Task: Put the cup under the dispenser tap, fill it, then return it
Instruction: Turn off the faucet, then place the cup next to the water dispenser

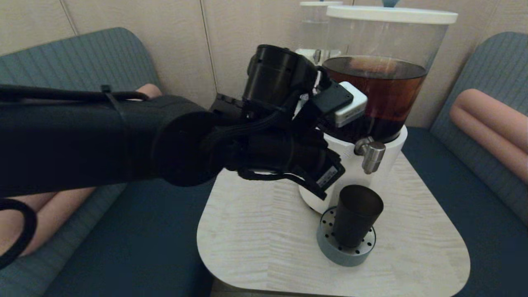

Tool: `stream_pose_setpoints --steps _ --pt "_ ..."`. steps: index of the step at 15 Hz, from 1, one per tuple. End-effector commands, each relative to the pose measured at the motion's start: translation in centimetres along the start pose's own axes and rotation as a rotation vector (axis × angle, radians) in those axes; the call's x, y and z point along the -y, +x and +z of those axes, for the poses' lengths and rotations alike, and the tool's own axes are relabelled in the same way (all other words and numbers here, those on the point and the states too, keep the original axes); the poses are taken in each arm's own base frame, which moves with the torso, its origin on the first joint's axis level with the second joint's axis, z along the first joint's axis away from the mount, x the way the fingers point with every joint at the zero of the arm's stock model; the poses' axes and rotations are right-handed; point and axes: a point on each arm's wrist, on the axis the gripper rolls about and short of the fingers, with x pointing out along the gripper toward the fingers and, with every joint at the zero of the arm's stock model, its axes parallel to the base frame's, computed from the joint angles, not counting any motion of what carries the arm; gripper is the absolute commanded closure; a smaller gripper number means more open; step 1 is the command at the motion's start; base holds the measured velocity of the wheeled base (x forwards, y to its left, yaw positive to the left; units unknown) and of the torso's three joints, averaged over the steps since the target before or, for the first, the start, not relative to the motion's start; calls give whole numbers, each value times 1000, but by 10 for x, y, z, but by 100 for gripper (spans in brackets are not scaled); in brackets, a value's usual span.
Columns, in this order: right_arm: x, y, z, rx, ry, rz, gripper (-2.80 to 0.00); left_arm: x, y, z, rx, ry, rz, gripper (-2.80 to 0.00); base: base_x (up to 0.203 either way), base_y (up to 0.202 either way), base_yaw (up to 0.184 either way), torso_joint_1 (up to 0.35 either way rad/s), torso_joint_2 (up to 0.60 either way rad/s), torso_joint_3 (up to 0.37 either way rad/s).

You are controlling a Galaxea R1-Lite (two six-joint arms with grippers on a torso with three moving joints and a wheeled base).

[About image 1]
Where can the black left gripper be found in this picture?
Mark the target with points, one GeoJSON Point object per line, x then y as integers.
{"type": "Point", "coordinates": [297, 159]}

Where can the dark grey tall cup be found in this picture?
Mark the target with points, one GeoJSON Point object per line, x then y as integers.
{"type": "Point", "coordinates": [354, 218]}

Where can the large tea beverage dispenser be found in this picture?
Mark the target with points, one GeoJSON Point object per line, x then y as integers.
{"type": "Point", "coordinates": [396, 37]}

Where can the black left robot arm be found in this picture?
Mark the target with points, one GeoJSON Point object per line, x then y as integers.
{"type": "Point", "coordinates": [82, 140]}

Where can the blue perforated drip tray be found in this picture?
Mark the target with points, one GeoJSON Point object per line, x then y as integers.
{"type": "Point", "coordinates": [342, 256]}

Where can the empty white beverage dispenser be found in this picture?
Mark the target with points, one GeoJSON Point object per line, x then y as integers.
{"type": "Point", "coordinates": [315, 24]}

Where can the teal upholstered bench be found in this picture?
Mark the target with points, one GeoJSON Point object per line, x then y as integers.
{"type": "Point", "coordinates": [144, 231]}
{"type": "Point", "coordinates": [486, 231]}

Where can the pink bolster cushion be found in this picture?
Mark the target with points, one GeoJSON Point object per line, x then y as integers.
{"type": "Point", "coordinates": [491, 123]}
{"type": "Point", "coordinates": [53, 210]}

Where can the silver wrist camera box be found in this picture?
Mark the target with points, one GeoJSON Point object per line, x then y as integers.
{"type": "Point", "coordinates": [351, 111]}

